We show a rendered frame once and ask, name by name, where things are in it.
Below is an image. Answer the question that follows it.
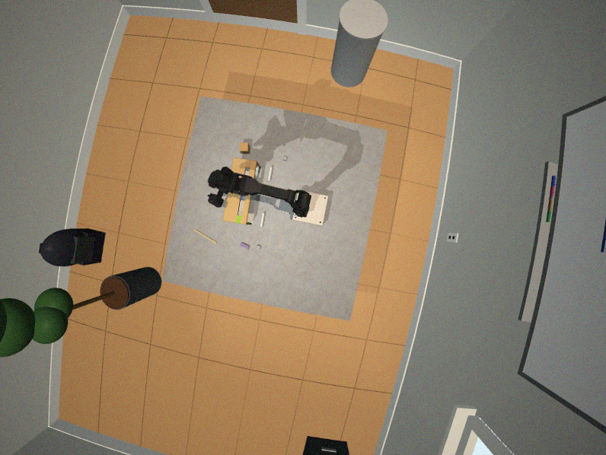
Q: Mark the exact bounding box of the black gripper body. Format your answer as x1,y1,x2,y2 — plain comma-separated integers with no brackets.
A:
208,167,234,208

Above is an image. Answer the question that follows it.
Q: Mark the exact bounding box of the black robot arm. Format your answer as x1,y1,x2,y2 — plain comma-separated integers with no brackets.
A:
208,170,311,218

